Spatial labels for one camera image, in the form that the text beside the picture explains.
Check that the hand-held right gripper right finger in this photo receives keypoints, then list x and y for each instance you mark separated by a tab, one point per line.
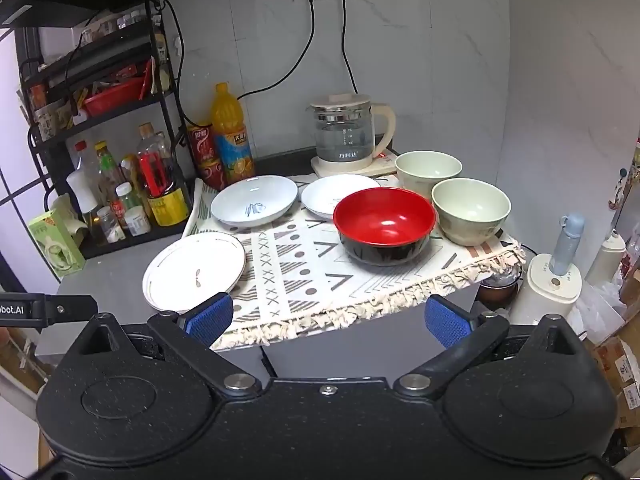
447	320

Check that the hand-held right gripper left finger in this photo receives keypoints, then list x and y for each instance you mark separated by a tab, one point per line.
210	317

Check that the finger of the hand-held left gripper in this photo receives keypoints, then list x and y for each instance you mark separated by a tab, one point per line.
70	307

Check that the brown-rimmed white plate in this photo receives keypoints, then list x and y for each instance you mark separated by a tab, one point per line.
192	272

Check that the pale green bowl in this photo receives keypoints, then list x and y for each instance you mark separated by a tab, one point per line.
470	210
425	170

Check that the red and black bowl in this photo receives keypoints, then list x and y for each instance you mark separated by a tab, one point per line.
382	220

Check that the blue-rimmed white printed plate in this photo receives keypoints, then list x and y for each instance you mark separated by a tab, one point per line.
252	202

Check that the small grey-rimmed white plate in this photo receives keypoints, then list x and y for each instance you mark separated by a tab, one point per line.
320	200

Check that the brown cooking pot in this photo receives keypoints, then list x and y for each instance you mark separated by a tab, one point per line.
500	290

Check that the green carton box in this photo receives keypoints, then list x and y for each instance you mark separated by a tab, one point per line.
52	245

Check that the small clear spice jar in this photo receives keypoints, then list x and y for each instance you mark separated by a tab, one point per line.
110	225

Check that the crumpled white paper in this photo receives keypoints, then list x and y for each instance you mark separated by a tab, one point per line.
67	210

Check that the white round appliance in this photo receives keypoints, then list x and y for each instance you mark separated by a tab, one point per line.
545	295

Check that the patterned fringed table cloth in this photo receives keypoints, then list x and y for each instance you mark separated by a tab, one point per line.
310	270

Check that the white-capped seasoning bottle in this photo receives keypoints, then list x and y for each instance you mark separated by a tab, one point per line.
135	217

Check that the oil dispenser with white top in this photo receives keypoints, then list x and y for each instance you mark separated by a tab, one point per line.
82	190

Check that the blue thermos bottle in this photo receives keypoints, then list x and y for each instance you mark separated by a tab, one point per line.
567	245

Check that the red drink can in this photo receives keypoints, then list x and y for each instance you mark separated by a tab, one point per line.
201	142
212	174

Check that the sauce bottle with yellow cap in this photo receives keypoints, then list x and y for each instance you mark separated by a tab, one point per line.
109	167

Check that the clear bottle with red cap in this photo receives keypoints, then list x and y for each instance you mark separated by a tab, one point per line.
85	157

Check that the cream kettle base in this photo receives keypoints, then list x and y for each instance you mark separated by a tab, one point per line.
380	166

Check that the white thermos bottle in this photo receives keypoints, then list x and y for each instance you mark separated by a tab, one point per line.
605	257

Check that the cardboard box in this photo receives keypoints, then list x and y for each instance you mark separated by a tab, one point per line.
617	365

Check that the orange juice bottle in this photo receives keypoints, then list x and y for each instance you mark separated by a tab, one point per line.
231	135

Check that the red plastic basket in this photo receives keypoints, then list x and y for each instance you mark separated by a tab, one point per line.
112	96

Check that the black metal kitchen rack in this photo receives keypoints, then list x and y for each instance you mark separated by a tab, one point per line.
95	62

